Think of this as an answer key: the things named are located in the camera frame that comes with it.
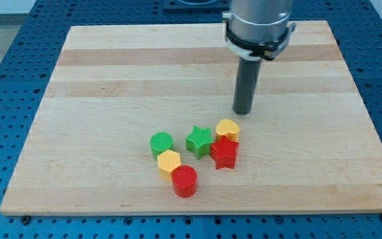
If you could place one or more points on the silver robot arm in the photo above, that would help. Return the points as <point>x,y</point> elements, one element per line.
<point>258,29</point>

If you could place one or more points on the green star block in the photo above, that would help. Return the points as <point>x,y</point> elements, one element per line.
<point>199,141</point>

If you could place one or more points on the red star block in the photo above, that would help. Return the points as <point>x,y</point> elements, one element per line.
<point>224,152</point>

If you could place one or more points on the yellow heart block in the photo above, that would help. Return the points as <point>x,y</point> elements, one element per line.
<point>229,129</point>

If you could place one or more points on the green cylinder block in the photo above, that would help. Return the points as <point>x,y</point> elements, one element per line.
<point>160,142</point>

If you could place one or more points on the yellow hexagon block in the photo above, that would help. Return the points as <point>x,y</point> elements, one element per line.
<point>168,161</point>

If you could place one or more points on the red cylinder block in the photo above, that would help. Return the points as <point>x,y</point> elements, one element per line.
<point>184,179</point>

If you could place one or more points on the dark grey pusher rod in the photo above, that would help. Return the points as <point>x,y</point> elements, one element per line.
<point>247,76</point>

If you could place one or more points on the wooden board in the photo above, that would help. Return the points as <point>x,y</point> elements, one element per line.
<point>307,147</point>

